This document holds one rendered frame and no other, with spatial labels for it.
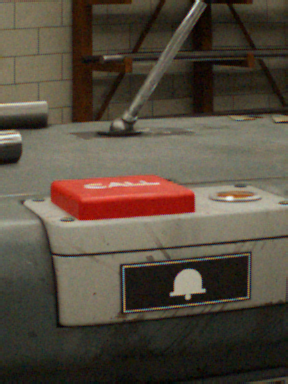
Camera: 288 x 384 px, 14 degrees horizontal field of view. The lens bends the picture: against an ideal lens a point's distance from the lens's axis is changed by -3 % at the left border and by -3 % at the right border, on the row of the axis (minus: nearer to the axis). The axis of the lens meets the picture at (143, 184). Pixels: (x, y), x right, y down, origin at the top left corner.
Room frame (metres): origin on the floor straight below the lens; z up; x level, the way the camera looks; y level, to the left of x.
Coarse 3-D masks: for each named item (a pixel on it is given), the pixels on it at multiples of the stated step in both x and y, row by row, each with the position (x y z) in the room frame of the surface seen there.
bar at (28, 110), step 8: (0, 104) 0.97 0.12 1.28; (8, 104) 0.97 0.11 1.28; (16, 104) 0.97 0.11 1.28; (24, 104) 0.97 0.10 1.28; (32, 104) 0.98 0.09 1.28; (40, 104) 0.98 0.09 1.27; (0, 112) 0.96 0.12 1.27; (8, 112) 0.97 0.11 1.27; (16, 112) 0.97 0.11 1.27; (24, 112) 0.97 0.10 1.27; (32, 112) 0.97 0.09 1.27; (40, 112) 0.97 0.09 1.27; (48, 112) 0.97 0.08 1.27; (0, 120) 0.96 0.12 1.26; (8, 120) 0.96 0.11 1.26; (16, 120) 0.97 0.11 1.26; (24, 120) 0.97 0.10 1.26; (32, 120) 0.97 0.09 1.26; (40, 120) 0.97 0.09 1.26; (48, 120) 0.98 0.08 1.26; (0, 128) 0.97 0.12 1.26; (8, 128) 0.97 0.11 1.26
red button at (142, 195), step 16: (128, 176) 0.62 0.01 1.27; (144, 176) 0.62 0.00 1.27; (64, 192) 0.58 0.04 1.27; (80, 192) 0.57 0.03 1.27; (96, 192) 0.57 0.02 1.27; (112, 192) 0.57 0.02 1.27; (128, 192) 0.57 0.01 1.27; (144, 192) 0.57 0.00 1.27; (160, 192) 0.57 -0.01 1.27; (176, 192) 0.57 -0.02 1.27; (192, 192) 0.57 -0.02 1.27; (64, 208) 0.58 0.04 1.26; (80, 208) 0.55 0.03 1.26; (96, 208) 0.55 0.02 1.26; (112, 208) 0.56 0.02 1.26; (128, 208) 0.56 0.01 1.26; (144, 208) 0.56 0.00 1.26; (160, 208) 0.56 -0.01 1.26; (176, 208) 0.57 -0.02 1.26; (192, 208) 0.57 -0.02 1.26
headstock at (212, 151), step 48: (48, 144) 0.86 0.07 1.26; (96, 144) 0.85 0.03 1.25; (144, 144) 0.85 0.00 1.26; (192, 144) 0.85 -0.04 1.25; (240, 144) 0.84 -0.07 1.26; (0, 192) 0.64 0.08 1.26; (48, 192) 0.64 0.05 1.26; (0, 240) 0.55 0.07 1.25; (48, 240) 0.55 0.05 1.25; (0, 288) 0.54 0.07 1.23; (48, 288) 0.54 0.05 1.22; (0, 336) 0.54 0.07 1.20; (48, 336) 0.54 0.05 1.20; (96, 336) 0.55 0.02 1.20; (144, 336) 0.56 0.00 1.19; (192, 336) 0.57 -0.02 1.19; (240, 336) 0.58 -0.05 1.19
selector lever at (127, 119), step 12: (192, 12) 0.91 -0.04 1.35; (192, 24) 0.91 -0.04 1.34; (180, 36) 0.91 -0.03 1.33; (168, 48) 0.91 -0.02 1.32; (168, 60) 0.91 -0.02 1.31; (156, 72) 0.91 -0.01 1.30; (144, 84) 0.91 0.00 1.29; (156, 84) 0.91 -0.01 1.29; (144, 96) 0.91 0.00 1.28; (132, 108) 0.91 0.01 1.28; (120, 120) 0.91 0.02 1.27; (132, 120) 0.91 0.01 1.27; (108, 132) 0.90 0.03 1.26; (120, 132) 0.90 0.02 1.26; (132, 132) 0.91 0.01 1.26
